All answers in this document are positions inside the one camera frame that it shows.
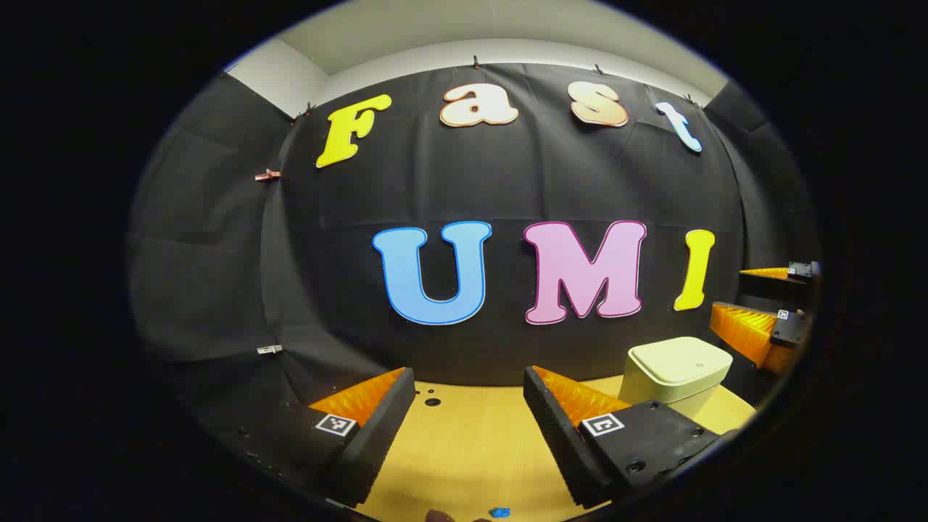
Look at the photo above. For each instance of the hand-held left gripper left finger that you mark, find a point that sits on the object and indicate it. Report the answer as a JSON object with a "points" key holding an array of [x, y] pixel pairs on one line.
{"points": [[384, 428]]}

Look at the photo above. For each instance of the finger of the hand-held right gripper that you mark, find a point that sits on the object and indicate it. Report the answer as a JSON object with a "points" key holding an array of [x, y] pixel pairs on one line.
{"points": [[747, 333], [776, 288]]}

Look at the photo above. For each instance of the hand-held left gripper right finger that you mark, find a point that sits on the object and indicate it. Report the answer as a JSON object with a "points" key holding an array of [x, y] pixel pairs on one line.
{"points": [[554, 435]]}

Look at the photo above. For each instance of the green desktop garbage bin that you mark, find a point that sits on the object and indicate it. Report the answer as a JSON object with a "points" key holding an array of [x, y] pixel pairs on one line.
{"points": [[678, 362]]}

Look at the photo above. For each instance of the blue paper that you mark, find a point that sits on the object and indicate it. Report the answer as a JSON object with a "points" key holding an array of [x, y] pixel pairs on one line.
{"points": [[500, 512]]}

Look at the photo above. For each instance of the wooden desktop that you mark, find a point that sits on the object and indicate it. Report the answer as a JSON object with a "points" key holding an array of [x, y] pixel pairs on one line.
{"points": [[471, 449]]}

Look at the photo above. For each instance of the white clip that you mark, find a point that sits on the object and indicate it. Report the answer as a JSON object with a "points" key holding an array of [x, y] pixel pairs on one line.
{"points": [[270, 349]]}

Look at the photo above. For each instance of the black backdrop cloth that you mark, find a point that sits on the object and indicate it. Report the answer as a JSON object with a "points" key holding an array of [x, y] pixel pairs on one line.
{"points": [[507, 188]]}

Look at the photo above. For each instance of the pink clip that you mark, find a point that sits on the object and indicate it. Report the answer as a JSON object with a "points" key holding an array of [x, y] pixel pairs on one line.
{"points": [[268, 175]]}

